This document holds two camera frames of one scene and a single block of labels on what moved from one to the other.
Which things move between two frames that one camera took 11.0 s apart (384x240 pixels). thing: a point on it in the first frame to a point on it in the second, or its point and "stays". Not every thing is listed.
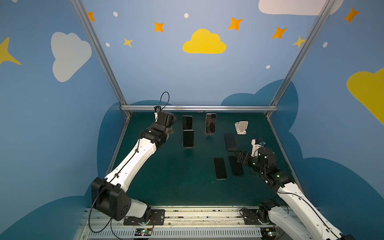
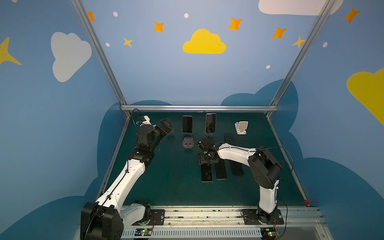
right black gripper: [245, 157] to [207, 157]
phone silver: [210, 123] stays
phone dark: [237, 167] stays
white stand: [241, 126] stays
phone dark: [188, 138] to [206, 172]
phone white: [230, 142] stays
